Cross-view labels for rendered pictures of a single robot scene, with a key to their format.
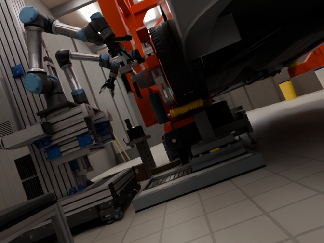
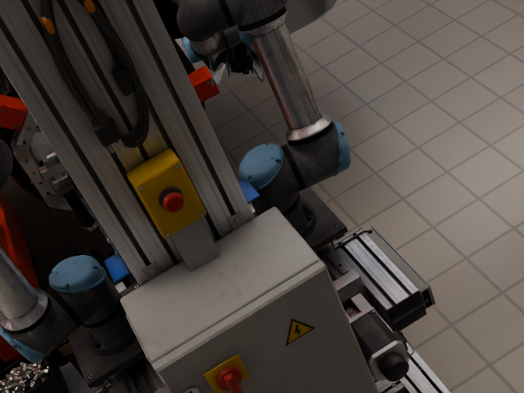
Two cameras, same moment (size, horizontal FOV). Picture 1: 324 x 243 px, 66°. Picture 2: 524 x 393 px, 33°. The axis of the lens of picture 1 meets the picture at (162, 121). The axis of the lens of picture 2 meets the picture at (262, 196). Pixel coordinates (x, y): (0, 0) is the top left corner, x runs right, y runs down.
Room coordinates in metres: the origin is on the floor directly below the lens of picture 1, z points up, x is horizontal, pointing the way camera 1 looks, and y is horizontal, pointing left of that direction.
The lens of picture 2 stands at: (2.10, 2.25, 2.33)
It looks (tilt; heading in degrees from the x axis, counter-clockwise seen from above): 40 degrees down; 257
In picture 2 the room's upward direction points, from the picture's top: 24 degrees counter-clockwise
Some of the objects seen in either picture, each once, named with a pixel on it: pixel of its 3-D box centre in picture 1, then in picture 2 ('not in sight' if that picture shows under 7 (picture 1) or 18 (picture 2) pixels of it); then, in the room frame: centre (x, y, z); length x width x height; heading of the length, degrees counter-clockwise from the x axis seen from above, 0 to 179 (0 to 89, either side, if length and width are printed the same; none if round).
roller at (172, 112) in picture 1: (186, 107); not in sight; (1.79, -0.20, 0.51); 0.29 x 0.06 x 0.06; 84
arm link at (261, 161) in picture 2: (50, 86); (269, 176); (1.70, 0.63, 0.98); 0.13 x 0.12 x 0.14; 168
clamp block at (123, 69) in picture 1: (125, 69); not in sight; (1.78, 0.11, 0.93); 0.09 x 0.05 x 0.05; 84
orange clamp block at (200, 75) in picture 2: (153, 62); (200, 86); (1.61, -0.08, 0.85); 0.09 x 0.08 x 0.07; 174
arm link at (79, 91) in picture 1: (79, 96); (82, 288); (2.21, 0.61, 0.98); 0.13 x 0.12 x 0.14; 14
